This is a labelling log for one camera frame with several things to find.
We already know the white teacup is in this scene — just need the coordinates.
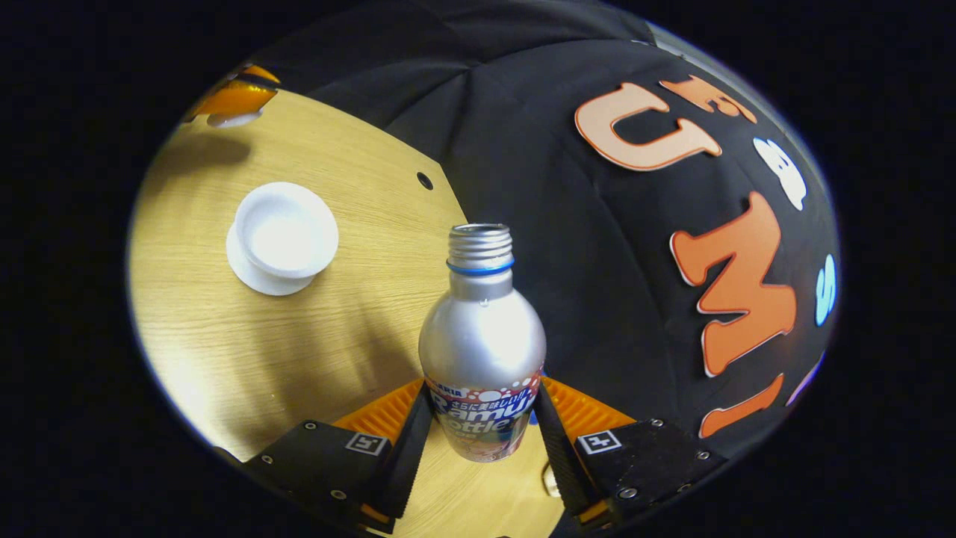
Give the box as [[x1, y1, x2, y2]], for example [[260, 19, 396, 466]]
[[235, 182, 339, 279]]

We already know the white saucer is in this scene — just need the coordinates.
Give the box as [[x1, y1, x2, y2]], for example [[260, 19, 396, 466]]
[[226, 224, 322, 297]]

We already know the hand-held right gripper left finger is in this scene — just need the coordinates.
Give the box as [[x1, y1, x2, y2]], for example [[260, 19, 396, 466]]
[[243, 379, 434, 535]]

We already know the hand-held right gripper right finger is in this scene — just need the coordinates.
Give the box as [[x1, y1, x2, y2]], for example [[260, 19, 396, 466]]
[[532, 376, 729, 533]]

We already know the silver water bottle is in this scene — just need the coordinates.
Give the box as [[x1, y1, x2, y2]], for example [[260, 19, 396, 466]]
[[418, 223, 547, 464]]

